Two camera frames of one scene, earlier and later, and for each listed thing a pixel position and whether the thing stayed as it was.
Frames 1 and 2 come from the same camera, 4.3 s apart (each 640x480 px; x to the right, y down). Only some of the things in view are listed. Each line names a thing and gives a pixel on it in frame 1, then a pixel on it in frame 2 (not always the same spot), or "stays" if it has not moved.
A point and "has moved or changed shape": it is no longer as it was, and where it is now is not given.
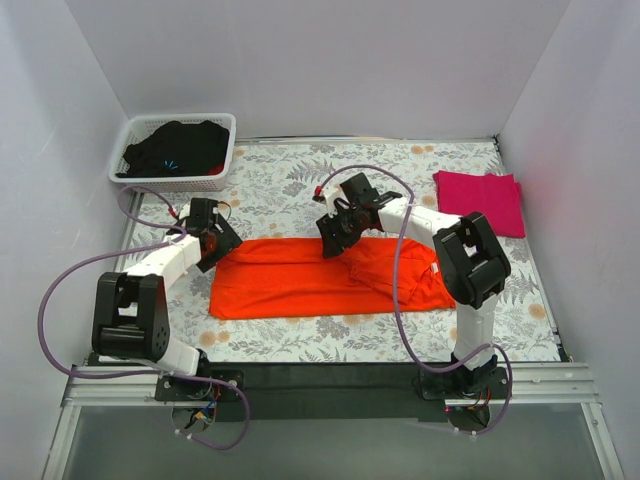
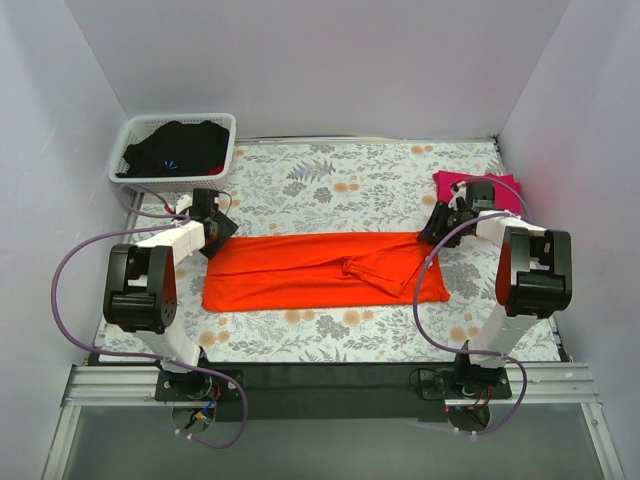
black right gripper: x=330 y=236 -> x=439 y=225
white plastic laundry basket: x=135 y=125 stays
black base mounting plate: x=333 y=392 stays
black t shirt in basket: x=177 y=149 stays
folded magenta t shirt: x=498 y=197 stays
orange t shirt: x=272 y=277 has moved or changed shape
